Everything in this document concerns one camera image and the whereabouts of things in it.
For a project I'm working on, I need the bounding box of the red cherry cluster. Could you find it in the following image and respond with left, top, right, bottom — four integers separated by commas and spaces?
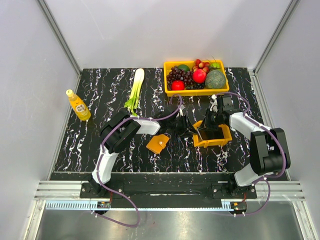
192, 59, 211, 73

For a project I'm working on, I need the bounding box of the dark blueberry cluster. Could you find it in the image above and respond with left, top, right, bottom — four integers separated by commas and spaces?
185, 83, 205, 90

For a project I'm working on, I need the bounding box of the small yellow plastic bin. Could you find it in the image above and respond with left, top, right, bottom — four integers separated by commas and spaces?
192, 124, 232, 148

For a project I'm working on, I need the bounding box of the orange leather card holder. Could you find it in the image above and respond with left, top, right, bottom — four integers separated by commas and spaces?
146, 134, 170, 155

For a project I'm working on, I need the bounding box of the purple grape bunch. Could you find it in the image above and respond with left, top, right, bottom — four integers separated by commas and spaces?
166, 65, 194, 88

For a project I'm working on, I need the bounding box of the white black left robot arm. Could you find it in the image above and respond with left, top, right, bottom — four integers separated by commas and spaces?
89, 109, 197, 198

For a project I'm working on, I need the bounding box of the green apple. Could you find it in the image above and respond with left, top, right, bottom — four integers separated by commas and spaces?
209, 61, 221, 70

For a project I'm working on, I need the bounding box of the red pomegranate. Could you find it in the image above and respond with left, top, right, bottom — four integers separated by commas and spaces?
192, 69, 207, 84

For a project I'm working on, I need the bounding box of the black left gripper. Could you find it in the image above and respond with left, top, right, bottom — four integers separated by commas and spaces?
167, 114, 198, 138

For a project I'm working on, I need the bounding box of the yellow juice bottle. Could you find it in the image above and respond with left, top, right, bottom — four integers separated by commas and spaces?
65, 89, 91, 121

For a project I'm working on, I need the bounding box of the white cable duct strip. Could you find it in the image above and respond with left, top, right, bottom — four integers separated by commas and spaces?
45, 200, 234, 211

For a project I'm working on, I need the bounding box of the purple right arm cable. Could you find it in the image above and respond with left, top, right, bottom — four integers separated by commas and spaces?
212, 91, 288, 218

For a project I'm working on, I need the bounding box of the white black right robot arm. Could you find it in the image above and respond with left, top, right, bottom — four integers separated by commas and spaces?
200, 92, 291, 198

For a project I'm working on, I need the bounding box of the green lime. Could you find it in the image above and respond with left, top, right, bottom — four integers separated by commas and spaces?
177, 64, 190, 73

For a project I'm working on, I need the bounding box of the red apple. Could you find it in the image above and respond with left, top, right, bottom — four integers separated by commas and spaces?
171, 80, 185, 91

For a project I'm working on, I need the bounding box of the green white celery stalk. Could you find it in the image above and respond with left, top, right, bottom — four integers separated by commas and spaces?
124, 68, 145, 117

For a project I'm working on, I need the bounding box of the yellow fruit tray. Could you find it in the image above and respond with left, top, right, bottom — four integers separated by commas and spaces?
163, 59, 230, 97

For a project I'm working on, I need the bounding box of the green netted melon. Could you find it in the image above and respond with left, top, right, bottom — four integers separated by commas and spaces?
205, 69, 226, 89

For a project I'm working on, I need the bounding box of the aluminium rail frame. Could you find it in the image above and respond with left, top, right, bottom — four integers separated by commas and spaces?
33, 68, 307, 202

